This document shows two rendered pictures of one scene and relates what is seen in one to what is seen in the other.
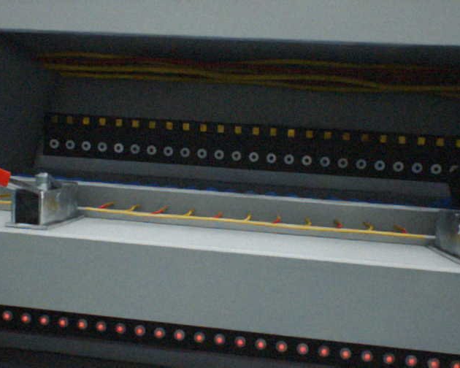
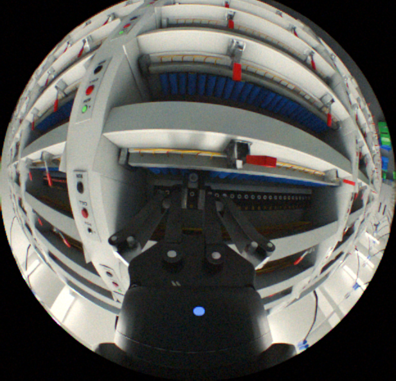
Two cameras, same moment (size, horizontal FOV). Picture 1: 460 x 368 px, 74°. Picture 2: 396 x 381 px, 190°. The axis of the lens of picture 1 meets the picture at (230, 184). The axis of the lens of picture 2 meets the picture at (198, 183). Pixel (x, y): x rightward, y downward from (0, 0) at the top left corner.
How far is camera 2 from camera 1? 0.20 m
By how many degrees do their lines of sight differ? 4
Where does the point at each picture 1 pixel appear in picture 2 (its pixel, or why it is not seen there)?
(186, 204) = (306, 175)
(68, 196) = (328, 177)
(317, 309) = (294, 134)
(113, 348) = not seen: hidden behind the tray
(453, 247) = (244, 151)
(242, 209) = (294, 172)
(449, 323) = (259, 122)
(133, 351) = not seen: hidden behind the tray
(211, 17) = (297, 240)
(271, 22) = (283, 243)
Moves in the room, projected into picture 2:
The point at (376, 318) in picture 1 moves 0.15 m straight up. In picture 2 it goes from (280, 128) to (265, 227)
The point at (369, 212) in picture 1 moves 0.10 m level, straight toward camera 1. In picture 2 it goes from (258, 169) to (317, 183)
